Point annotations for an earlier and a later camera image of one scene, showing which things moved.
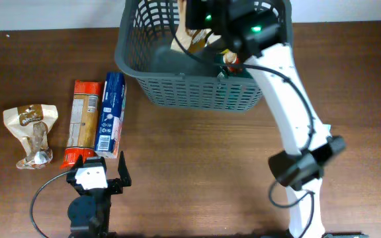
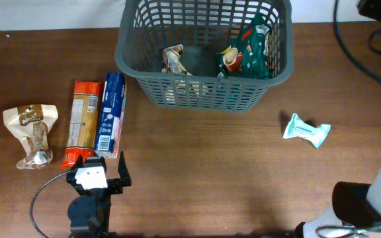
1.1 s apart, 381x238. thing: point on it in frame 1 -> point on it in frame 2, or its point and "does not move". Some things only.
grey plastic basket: [170, 80] does not move
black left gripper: [116, 185] does not move
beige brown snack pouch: [194, 40] -> [172, 62]
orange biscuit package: [84, 121] does not move
